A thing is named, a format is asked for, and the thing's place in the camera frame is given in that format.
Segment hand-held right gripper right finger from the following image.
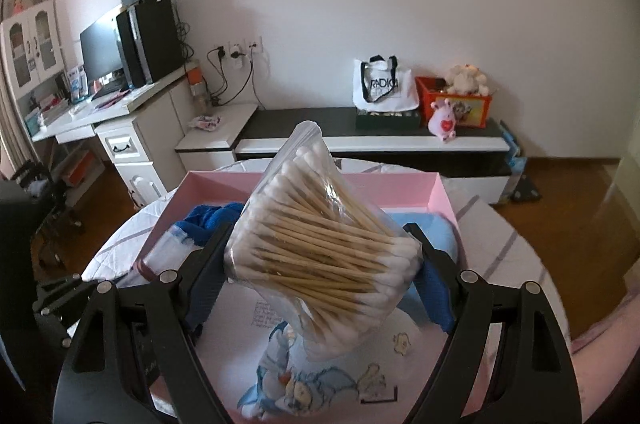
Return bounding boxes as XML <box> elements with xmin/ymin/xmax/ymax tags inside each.
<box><xmin>403</xmin><ymin>223</ymin><xmax>574</xmax><ymax>424</ymax></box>

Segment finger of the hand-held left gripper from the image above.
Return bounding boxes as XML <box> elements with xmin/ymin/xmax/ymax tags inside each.
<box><xmin>36</xmin><ymin>274</ymin><xmax>86</xmax><ymax>302</ymax></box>
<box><xmin>31</xmin><ymin>291</ymin><xmax>98</xmax><ymax>342</ymax></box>

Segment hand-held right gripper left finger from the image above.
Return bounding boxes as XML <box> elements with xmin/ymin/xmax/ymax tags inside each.
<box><xmin>69</xmin><ymin>220</ymin><xmax>237</xmax><ymax>424</ymax></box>

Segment plain light blue cloth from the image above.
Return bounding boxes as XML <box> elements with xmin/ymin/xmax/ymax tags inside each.
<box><xmin>387</xmin><ymin>212</ymin><xmax>459</xmax><ymax>322</ymax></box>

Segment dark blue fluffy cloth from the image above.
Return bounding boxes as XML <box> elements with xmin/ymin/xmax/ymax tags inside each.
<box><xmin>174</xmin><ymin>202</ymin><xmax>247</xmax><ymax>251</ymax></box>

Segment bag of cotton swabs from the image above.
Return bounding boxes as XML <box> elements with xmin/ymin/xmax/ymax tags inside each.
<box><xmin>222</xmin><ymin>121</ymin><xmax>424</xmax><ymax>363</ymax></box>

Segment pink cardboard box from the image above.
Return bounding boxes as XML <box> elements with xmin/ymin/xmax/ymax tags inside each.
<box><xmin>132</xmin><ymin>170</ymin><xmax>462</xmax><ymax>424</ymax></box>

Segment cartoon printed light blue cloth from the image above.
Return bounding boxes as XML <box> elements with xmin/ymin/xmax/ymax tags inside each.
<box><xmin>192</xmin><ymin>291</ymin><xmax>453</xmax><ymax>424</ymax></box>

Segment black office chair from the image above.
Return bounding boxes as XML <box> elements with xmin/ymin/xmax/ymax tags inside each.
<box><xmin>10</xmin><ymin>161</ymin><xmax>85</xmax><ymax>268</ymax></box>

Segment black floor stand base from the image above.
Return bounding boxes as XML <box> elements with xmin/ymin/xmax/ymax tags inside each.
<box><xmin>512</xmin><ymin>176</ymin><xmax>544</xmax><ymax>203</ymax></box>

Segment white desk with drawers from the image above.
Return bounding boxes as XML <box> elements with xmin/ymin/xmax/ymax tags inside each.
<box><xmin>30</xmin><ymin>66</ymin><xmax>197</xmax><ymax>211</ymax></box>

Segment pink white snack packet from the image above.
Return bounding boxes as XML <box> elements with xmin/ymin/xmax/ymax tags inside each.
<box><xmin>189</xmin><ymin>115</ymin><xmax>222</xmax><ymax>133</ymax></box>

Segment pink plush toy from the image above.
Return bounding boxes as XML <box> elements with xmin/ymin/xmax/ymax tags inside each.
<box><xmin>430</xmin><ymin>100</ymin><xmax>459</xmax><ymax>143</ymax></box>

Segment person's leg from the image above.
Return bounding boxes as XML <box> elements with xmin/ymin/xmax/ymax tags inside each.
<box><xmin>570</xmin><ymin>299</ymin><xmax>640</xmax><ymax>424</ymax></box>

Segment red storage box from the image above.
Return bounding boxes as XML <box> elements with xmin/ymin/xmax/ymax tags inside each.
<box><xmin>415</xmin><ymin>76</ymin><xmax>494</xmax><ymax>127</ymax></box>

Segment low black white cabinet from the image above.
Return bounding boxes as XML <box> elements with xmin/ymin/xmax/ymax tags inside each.
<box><xmin>175</xmin><ymin>104</ymin><xmax>514</xmax><ymax>205</ymax></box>

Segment bottle with orange label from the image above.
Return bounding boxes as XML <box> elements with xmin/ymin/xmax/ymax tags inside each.
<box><xmin>186</xmin><ymin>61</ymin><xmax>207</xmax><ymax>105</ymax></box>

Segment white glass door cabinet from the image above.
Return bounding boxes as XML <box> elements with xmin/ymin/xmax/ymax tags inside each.
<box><xmin>0</xmin><ymin>0</ymin><xmax>66</xmax><ymax>102</ymax></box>

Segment white tote bag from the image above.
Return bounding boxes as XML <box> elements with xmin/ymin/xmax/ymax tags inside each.
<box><xmin>352</xmin><ymin>55</ymin><xmax>420</xmax><ymax>114</ymax></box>

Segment cream plush sheep toy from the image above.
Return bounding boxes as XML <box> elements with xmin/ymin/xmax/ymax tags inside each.
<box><xmin>445</xmin><ymin>64</ymin><xmax>490</xmax><ymax>97</ymax></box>

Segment black computer monitor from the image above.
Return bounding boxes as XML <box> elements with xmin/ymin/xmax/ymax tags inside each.
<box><xmin>80</xmin><ymin>6</ymin><xmax>126</xmax><ymax>87</ymax></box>

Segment black computer tower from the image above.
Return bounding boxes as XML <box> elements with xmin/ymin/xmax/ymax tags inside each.
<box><xmin>116</xmin><ymin>0</ymin><xmax>185</xmax><ymax>89</ymax></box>

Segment black power cables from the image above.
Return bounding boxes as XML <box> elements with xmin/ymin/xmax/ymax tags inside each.
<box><xmin>206</xmin><ymin>45</ymin><xmax>272</xmax><ymax>108</ymax></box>

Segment white wall outlets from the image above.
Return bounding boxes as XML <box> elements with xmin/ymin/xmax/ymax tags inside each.
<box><xmin>227</xmin><ymin>36</ymin><xmax>264</xmax><ymax>60</ymax></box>

